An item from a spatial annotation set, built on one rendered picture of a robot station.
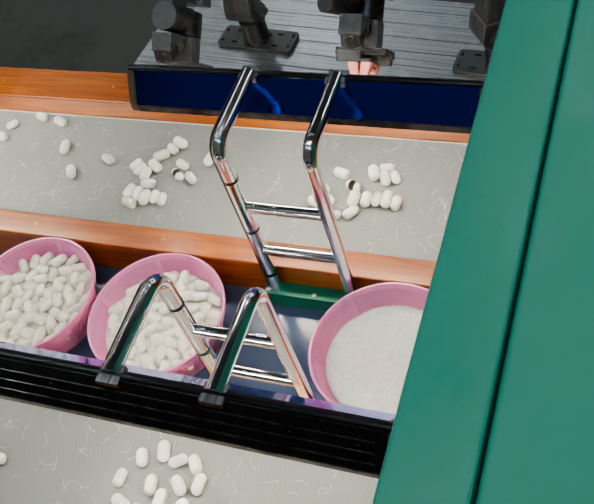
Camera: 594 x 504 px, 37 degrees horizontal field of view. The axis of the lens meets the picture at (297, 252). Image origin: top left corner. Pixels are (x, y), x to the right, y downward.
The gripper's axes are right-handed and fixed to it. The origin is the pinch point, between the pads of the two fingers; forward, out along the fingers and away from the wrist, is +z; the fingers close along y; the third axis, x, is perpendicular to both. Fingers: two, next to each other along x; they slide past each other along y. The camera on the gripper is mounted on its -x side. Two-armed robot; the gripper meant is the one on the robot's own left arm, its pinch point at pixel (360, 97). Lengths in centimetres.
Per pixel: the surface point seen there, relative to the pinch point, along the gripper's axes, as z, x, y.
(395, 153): 10.0, 7.0, 6.0
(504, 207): 13, -133, 48
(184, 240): 30.2, -13.2, -28.9
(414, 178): 14.5, 3.2, 11.3
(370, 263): 30.0, -13.2, 8.8
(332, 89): 1.5, -35.5, 6.6
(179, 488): 66, -43, -11
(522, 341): 17, -136, 50
